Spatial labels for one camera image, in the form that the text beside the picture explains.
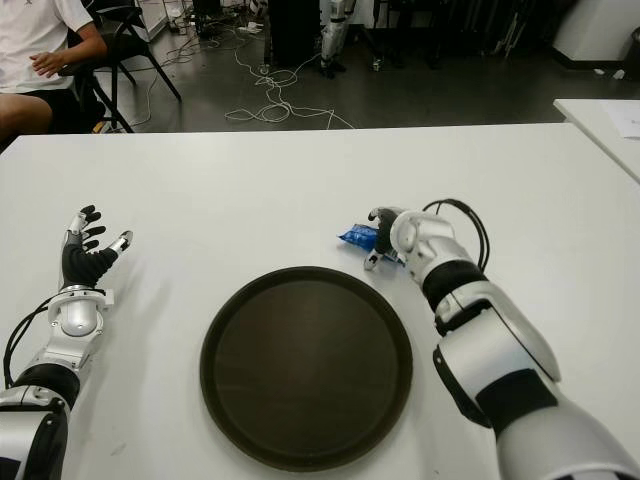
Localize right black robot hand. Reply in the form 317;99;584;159
363;205;404;272

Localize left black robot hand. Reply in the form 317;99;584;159
59;204;135;291

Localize blue Oreo packet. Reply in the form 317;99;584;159
334;222;406;266

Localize round dark brown tray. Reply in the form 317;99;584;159
198;265;415;473

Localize silver humanoid robot leg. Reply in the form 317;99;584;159
318;0;359;79

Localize black folding chair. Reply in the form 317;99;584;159
59;0;182;134

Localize seated person in white shirt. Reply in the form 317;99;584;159
0;0;109;146

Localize white side table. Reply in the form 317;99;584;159
552;97;640;184

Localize white cabinet with black base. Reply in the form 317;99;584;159
552;0;640;64

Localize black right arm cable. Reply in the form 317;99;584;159
422;198;490;271

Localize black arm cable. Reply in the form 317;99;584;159
2;297;59;389
422;198;490;271

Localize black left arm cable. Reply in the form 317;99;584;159
2;297;59;389

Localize white cable on floor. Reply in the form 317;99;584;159
224;24;356;130

